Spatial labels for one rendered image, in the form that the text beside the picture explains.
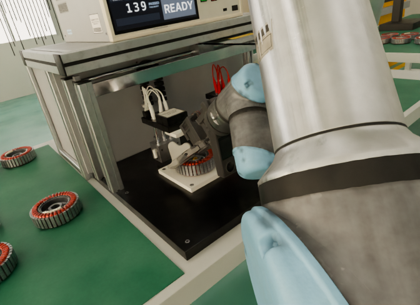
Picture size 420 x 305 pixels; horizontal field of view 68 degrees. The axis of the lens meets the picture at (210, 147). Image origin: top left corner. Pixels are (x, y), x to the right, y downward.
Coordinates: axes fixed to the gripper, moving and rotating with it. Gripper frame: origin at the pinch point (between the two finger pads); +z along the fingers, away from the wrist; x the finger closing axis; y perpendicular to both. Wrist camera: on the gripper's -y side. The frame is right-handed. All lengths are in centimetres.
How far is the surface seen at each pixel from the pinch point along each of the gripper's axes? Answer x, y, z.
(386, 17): -393, 65, 101
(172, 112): -0.3, 13.0, -2.7
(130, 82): 8.1, 22.5, -7.3
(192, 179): 4.4, -4.9, -2.7
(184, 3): -14.0, 36.4, -14.1
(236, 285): -21, -51, 64
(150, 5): -3.7, 36.8, -14.5
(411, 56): -157, -2, 8
